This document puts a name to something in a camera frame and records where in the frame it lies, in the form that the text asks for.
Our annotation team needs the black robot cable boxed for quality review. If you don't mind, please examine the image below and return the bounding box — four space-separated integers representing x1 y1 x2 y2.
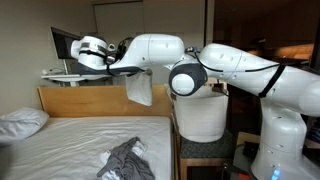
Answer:
185 46 282 73

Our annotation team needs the white pillow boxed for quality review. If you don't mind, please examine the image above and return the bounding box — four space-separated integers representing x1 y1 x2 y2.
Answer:
0 106 51 147

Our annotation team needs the white desk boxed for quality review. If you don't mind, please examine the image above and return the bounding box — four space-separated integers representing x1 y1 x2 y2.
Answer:
40 67 88 88

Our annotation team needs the grey garment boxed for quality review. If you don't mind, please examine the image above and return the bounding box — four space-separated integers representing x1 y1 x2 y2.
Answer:
96 136 156 180

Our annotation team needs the bed with white sheet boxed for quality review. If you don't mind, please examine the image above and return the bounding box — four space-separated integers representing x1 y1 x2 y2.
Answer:
0 115 175 180

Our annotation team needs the wide black monitor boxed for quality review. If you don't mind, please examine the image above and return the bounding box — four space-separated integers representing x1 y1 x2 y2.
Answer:
50 26 83 61

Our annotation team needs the white closet door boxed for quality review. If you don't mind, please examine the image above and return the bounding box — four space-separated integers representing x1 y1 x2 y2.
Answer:
93 1 148 38

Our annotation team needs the small wooden table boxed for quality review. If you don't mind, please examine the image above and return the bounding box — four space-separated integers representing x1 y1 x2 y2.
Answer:
232 131 265 180

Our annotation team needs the small black box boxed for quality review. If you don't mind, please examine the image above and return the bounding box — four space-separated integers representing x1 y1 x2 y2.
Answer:
242 141 262 160

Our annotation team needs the cream white cloth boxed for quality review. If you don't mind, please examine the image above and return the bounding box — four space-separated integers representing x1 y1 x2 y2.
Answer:
125 69 154 107

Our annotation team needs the white woven laundry basket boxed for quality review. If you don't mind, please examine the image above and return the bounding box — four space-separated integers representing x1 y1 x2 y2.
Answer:
171 84 230 144

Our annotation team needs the wooden chair green cushion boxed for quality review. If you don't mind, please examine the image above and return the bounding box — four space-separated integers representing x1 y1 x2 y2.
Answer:
169 109 238 180

